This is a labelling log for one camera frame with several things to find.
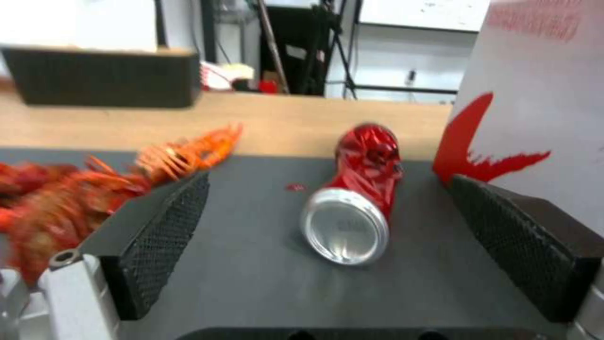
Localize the white cabinet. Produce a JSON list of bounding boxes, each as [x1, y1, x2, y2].
[[325, 0, 492, 103]]

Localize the crushed red soda can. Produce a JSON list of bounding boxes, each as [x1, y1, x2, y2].
[[299, 122, 405, 266]]

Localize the dark grey table mat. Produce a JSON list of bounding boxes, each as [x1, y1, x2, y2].
[[0, 148, 567, 340]]

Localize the black takeout box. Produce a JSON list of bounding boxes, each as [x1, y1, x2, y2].
[[0, 46, 203, 109]]

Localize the pile of red crayfish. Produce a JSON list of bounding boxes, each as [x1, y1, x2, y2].
[[0, 122, 244, 286]]

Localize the white delivery bag red print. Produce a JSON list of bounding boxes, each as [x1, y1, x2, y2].
[[433, 0, 604, 245]]

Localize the black tripod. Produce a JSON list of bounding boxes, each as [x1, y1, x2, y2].
[[310, 0, 369, 100]]

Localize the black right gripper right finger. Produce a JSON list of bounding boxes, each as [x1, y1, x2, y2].
[[450, 173, 604, 340]]

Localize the red and white packaging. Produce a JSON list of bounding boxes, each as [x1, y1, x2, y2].
[[199, 60, 256, 91]]

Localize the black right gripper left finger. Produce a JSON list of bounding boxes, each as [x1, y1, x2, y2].
[[0, 171, 211, 340]]

